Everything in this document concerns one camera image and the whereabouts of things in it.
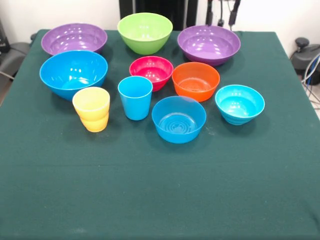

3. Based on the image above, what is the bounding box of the small blue plastic bowl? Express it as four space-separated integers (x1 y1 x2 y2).
151 95 207 145

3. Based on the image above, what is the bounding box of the blue plastic cup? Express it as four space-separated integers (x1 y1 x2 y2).
117 76 154 121

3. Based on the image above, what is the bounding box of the pink plastic bowl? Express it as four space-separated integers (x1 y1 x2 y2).
129 55 174 93

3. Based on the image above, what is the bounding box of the orange plastic bowl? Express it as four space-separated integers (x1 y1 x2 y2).
171 61 221 103

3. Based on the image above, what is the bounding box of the yellow plastic cup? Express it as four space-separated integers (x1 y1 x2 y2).
72 86 111 133

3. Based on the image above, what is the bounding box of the cyan plastic bowl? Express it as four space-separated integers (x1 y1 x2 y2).
214 84 266 126

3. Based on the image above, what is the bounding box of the purple plastic bowl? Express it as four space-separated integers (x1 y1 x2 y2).
177 25 242 67
41 23 108 56

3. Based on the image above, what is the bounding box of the dark green table cloth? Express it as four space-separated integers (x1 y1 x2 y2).
0 29 320 240

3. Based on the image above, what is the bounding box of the green plastic bowl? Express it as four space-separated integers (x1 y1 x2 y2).
117 12 174 56

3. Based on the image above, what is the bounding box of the large blue plastic bowl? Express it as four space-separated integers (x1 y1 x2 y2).
39 50 109 102

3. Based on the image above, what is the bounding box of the bundle of floor cables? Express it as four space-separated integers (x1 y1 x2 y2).
301 53 320 106

